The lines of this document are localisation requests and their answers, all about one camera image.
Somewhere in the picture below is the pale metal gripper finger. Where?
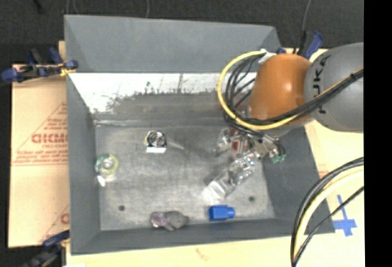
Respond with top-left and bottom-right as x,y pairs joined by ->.
216,128 -> 246,157
202,157 -> 257,200

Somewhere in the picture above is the blue plastic block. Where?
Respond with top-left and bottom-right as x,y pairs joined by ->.
208,205 -> 236,222

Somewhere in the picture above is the clear glass cup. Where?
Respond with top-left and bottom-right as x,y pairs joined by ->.
143,130 -> 168,154

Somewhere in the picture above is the grey toy animal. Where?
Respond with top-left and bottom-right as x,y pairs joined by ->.
149,210 -> 190,232

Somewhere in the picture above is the grey metal bin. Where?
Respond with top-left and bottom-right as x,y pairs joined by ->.
63,14 -> 335,254

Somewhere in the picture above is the clear glass with green rim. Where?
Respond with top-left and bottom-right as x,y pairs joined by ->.
94,152 -> 120,188

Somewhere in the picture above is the brown cardboard board red print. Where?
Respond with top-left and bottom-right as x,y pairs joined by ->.
7,63 -> 72,249

